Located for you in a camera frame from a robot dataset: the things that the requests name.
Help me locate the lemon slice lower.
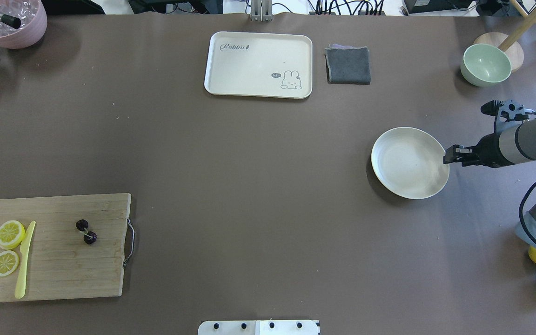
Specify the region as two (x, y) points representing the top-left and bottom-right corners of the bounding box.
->
(0, 250), (20, 276)

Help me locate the bamboo cutting board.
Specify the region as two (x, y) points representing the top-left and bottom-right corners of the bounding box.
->
(0, 193), (132, 302)

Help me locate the lemon slice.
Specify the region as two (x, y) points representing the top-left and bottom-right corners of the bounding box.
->
(0, 250), (20, 276)
(0, 220), (26, 250)

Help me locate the grey folded cloth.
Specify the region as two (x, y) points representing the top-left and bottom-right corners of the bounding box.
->
(325, 44), (372, 85)

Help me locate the lemon slice upper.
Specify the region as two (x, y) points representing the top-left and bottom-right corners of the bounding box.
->
(0, 220), (26, 250)

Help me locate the wooden cup stand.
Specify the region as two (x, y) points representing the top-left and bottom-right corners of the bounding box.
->
(473, 0), (536, 73)

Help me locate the mint green bowl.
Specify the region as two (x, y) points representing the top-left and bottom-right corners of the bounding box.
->
(460, 44), (512, 87)

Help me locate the cream rabbit tray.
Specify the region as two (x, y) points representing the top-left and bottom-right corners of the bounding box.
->
(204, 31), (313, 99)

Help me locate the pink bowl with ice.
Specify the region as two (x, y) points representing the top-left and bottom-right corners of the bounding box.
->
(0, 0), (47, 49)

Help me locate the aluminium frame post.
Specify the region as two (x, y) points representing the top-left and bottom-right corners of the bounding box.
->
(249, 0), (273, 22)

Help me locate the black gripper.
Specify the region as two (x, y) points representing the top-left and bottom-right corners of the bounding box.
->
(443, 135), (503, 168)

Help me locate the cream round plate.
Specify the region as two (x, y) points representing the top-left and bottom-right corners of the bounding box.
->
(371, 127), (449, 200)

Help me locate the yellow plastic knife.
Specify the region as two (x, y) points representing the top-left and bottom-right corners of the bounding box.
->
(14, 221), (36, 299)

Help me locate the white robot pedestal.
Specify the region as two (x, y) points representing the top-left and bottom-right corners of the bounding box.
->
(197, 319), (321, 335)

